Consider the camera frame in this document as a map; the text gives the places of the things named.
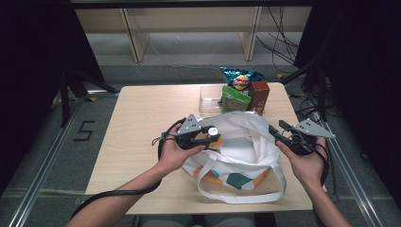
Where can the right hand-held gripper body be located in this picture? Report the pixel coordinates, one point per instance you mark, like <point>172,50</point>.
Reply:
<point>310,128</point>

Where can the green snack packet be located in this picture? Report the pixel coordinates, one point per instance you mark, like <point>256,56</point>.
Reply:
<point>235,101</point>

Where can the clear plastic box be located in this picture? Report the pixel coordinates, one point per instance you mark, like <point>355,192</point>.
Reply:
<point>209,101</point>

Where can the white patterned tote bag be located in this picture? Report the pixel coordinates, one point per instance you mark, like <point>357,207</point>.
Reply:
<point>249,151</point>

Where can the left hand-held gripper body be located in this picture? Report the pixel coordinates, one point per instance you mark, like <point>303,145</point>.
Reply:
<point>190,126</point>

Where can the brown carton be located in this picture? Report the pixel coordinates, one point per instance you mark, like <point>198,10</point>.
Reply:
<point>260,94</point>

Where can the black tripod stand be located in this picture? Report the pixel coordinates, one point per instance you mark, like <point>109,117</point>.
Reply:
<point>321,94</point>
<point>64,101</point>

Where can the person's right hand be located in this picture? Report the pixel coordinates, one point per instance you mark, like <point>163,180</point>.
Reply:
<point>309,168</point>

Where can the metal floor rail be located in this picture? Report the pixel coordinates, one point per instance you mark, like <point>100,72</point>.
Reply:
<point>41,176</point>
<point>362,201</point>

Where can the orange bottle with white cap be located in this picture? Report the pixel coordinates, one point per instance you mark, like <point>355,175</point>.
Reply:
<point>214,132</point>

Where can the black curtain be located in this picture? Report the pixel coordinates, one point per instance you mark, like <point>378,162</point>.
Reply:
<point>31,63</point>
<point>362,63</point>

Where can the person's left hand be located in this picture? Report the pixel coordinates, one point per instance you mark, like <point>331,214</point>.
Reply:
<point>173,157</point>

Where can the blue chips bag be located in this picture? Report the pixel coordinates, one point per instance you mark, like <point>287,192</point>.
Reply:
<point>241,80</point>

